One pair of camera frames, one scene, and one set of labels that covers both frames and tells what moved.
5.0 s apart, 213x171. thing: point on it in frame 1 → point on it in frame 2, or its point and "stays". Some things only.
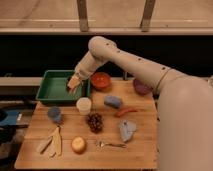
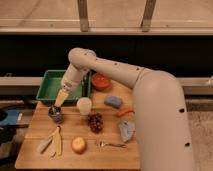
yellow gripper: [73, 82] → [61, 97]
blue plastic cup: [54, 112] stays
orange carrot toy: [123, 112] stays
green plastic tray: [53, 87] stays
